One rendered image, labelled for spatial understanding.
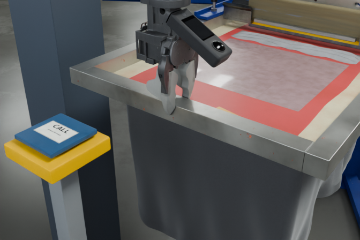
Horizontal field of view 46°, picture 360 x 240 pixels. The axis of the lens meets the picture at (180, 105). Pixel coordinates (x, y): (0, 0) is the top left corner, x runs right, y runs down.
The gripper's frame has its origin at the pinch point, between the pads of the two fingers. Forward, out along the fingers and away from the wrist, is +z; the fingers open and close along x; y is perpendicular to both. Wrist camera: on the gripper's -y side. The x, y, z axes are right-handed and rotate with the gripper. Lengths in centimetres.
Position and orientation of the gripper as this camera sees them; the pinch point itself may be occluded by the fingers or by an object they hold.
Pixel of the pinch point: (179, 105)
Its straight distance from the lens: 79.6
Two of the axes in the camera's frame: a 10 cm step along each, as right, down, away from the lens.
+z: 0.0, 8.9, 4.6
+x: -6.1, 3.6, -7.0
